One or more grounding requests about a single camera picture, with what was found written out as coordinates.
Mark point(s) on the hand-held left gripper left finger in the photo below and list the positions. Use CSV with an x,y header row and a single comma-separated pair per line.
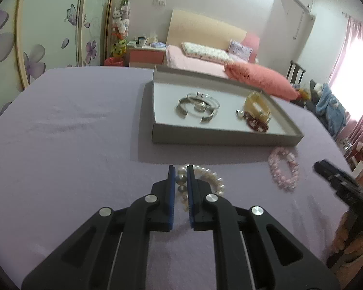
x,y
170,199

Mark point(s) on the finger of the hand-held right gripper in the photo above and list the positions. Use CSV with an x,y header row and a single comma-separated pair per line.
x,y
328,170

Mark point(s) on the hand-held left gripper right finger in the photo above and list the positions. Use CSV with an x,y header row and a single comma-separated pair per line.
x,y
191,199

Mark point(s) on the grey cardboard tray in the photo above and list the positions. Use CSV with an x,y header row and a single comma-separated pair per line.
x,y
169,96

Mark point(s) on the person's right hand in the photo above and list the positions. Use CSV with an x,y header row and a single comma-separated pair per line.
x,y
361,244

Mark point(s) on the blue bathrobe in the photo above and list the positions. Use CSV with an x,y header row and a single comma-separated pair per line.
x,y
332,108

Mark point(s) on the colourful bundle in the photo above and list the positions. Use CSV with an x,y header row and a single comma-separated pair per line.
x,y
302,92

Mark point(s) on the cream yellow bangle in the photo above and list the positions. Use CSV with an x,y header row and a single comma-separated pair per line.
x,y
251,101

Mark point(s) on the dark wooden chair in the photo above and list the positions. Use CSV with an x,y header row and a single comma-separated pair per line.
x,y
292,72

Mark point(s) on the coral pink pillow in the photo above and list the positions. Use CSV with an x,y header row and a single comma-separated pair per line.
x,y
260,78

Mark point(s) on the pink bed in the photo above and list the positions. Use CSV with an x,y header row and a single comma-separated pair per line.
x,y
187,62

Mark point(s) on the pink curtain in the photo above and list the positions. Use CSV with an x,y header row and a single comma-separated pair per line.
x,y
351,30

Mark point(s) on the pink nightstand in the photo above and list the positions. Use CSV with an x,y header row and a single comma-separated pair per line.
x,y
145,56

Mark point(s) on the red bag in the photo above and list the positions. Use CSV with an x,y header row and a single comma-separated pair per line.
x,y
113,62

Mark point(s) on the white patterned pillow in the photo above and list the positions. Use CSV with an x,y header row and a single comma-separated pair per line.
x,y
205,51

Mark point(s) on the pink cushion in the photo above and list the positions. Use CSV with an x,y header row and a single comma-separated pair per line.
x,y
251,40

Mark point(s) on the lilac small pillow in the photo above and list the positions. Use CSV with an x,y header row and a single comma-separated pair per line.
x,y
239,48

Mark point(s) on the white tall cabinet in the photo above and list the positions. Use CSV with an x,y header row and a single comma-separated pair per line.
x,y
284,21

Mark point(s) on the tissue box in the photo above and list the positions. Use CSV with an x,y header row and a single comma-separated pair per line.
x,y
152,40

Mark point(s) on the beige headboard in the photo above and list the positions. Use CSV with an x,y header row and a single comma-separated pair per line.
x,y
199,27

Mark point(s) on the plush toy display tube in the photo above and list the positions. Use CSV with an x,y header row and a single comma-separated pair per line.
x,y
122,15

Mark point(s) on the flower print wardrobe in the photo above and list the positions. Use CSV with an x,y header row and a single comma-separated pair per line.
x,y
48,21

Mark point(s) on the white wall switch plate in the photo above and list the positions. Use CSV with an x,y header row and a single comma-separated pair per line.
x,y
158,2

